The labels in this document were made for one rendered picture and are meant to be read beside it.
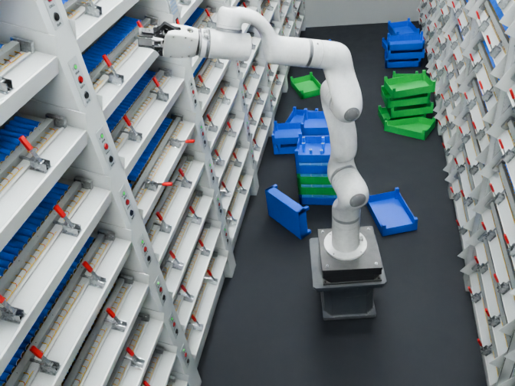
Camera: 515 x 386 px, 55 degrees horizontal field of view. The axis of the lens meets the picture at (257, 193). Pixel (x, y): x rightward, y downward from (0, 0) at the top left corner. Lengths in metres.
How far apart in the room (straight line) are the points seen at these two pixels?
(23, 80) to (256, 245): 1.91
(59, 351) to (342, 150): 1.14
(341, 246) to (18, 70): 1.47
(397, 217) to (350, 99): 1.40
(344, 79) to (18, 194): 1.04
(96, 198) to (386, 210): 1.96
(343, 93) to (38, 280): 1.06
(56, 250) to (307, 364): 1.36
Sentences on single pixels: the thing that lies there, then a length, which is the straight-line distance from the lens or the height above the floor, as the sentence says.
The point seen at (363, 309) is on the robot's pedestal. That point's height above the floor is 0.06.
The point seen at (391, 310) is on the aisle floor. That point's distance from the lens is 2.50.
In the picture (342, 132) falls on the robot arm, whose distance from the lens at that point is 1.80.
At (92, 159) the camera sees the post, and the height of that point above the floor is 1.27.
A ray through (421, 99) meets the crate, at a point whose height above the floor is 0.19.
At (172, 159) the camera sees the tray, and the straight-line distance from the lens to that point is 1.87.
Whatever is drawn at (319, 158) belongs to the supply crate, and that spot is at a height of 0.35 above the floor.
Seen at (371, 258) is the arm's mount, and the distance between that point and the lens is 2.20.
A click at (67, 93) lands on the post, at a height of 1.47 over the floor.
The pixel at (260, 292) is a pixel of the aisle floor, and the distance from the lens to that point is 2.58.
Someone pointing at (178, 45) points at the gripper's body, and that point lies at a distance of 1.53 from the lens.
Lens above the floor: 1.97
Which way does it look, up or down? 38 degrees down
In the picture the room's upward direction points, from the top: 9 degrees counter-clockwise
